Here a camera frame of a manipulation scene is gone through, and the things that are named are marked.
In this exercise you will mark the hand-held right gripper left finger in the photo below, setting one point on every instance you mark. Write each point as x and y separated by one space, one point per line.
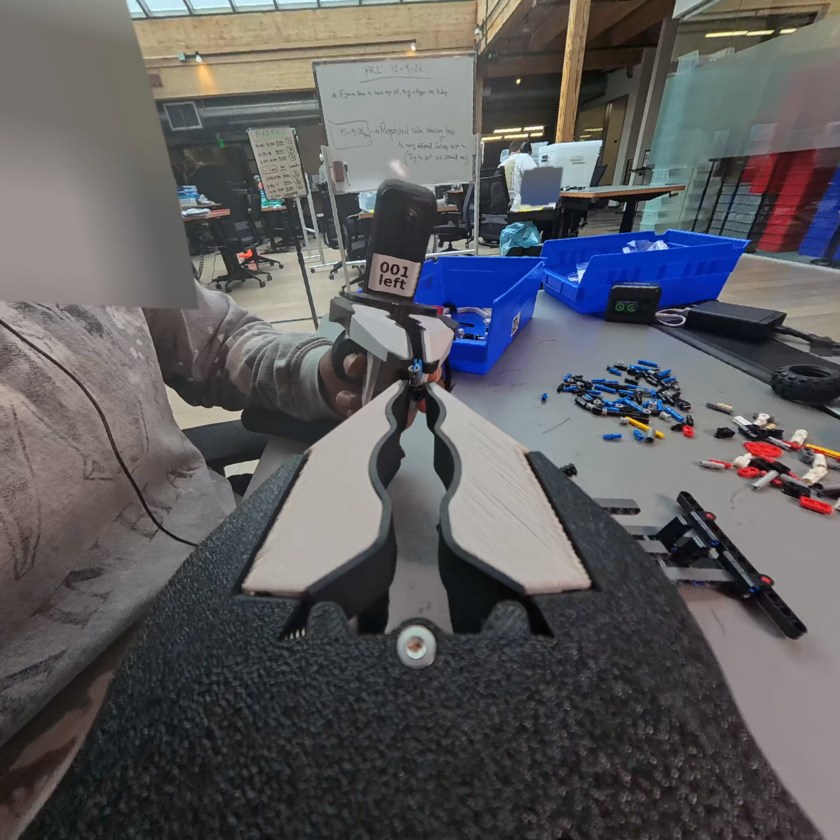
322 525

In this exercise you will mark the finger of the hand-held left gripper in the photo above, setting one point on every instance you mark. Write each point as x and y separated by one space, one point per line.
381 339
437 341

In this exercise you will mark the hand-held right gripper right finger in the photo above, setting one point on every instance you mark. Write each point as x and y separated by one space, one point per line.
512 525

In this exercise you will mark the blue toy pin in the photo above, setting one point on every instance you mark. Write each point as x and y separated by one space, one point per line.
416 372

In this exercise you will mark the pile of blue black pins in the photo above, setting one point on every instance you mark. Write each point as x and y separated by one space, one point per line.
630 394

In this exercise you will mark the grey toy brick chassis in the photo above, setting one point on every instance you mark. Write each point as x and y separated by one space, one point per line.
709 551

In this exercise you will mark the pile of red white bricks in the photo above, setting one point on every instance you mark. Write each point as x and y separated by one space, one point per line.
775 460

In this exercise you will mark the person's left forearm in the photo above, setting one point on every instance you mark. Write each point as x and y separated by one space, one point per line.
236 348

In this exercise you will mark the grey desk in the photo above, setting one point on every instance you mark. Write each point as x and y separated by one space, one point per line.
788 591

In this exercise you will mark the black desk strip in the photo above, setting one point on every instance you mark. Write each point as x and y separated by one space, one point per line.
775 348

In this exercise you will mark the person's left hand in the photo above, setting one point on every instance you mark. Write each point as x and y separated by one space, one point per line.
341 381

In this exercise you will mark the blue plastic bin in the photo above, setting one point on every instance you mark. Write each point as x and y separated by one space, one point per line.
486 295
643 263

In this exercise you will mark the whiteboard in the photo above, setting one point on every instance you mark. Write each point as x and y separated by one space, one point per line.
394 118

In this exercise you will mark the paper flip chart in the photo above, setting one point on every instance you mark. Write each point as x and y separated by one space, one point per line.
277 162

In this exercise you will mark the black office chair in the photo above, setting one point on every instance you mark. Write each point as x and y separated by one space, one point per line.
230 243

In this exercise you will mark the black power unit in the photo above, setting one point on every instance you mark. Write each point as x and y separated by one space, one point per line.
633 302

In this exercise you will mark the wooden office table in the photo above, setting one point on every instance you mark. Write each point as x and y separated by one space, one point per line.
617 197

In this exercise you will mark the black power adapter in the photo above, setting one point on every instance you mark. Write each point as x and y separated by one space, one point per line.
735 319

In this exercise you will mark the black toy tyre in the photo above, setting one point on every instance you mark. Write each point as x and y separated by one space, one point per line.
806 383

